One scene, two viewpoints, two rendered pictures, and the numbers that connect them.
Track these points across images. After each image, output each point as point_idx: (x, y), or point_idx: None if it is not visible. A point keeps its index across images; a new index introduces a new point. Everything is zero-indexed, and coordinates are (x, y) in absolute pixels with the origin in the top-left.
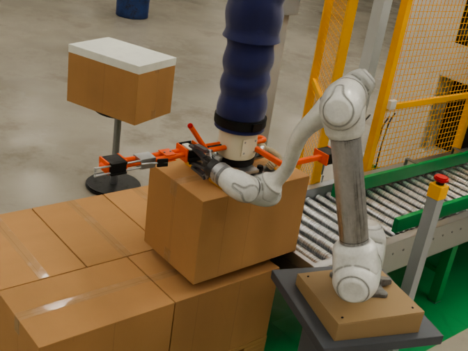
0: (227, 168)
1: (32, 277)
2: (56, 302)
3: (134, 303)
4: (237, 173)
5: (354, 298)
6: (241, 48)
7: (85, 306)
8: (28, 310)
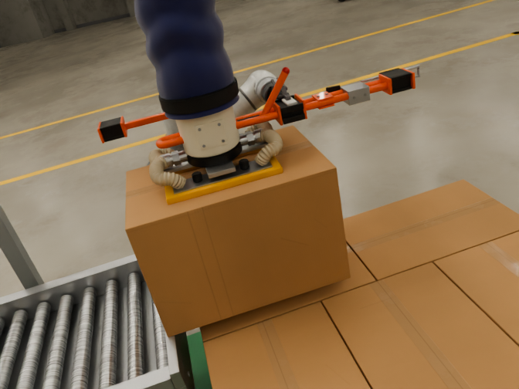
0: (268, 76)
1: (500, 242)
2: (459, 215)
3: (374, 218)
4: (262, 71)
5: None
6: None
7: (427, 214)
8: (487, 206)
